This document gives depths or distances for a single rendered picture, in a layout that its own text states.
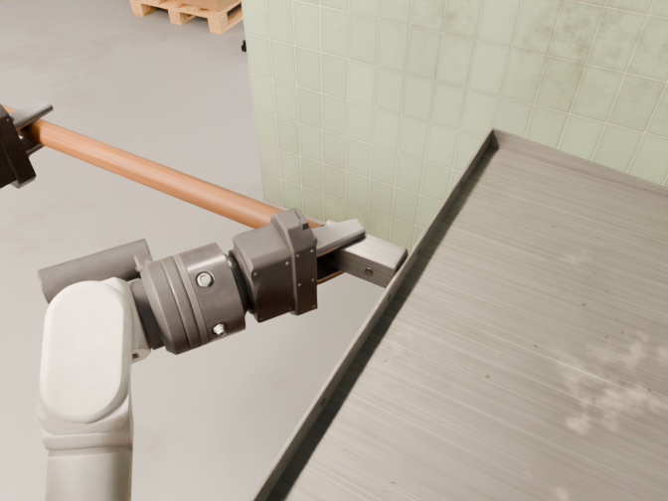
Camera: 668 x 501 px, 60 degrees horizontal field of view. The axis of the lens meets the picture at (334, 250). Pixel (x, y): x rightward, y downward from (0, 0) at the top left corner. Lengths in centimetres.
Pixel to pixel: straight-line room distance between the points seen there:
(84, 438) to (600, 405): 41
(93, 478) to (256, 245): 23
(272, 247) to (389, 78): 143
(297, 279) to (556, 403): 25
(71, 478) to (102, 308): 13
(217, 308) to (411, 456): 20
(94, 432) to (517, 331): 37
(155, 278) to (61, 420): 13
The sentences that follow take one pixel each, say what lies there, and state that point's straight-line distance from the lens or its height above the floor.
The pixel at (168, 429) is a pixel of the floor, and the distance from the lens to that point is 190.
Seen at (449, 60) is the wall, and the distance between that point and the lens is 181.
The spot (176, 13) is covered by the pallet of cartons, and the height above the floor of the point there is 8.
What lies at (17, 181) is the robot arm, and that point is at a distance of 83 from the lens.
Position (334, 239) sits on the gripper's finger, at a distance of 55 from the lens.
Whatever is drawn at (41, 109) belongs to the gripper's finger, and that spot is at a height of 124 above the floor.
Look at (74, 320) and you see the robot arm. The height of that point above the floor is 127.
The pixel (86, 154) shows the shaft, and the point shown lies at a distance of 75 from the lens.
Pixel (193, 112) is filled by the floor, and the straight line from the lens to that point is 319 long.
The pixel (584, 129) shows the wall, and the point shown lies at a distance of 181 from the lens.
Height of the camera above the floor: 162
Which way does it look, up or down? 45 degrees down
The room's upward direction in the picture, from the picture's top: straight up
